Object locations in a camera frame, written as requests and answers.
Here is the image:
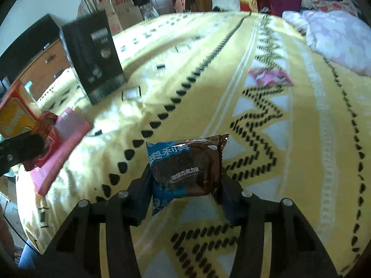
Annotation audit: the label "brown blue Oreo packet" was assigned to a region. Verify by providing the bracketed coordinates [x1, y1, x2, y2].
[146, 134, 229, 215]

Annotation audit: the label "orange snack bag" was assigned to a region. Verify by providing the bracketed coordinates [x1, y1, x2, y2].
[0, 81, 42, 139]

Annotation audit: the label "red flat snack box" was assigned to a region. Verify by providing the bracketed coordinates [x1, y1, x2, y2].
[23, 107, 92, 196]

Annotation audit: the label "wooden drawer dresser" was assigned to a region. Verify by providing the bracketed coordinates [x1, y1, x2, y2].
[16, 40, 70, 101]

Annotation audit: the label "black flat television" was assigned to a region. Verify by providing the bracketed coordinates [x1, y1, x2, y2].
[0, 14, 59, 83]

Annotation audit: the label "black rectangular box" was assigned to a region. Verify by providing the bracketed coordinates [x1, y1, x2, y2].
[59, 11, 126, 105]

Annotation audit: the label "stacked cardboard boxes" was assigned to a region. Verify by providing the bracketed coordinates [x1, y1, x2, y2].
[97, 0, 143, 35]

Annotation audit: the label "pink white quilt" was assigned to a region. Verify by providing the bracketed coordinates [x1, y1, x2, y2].
[282, 10, 371, 77]

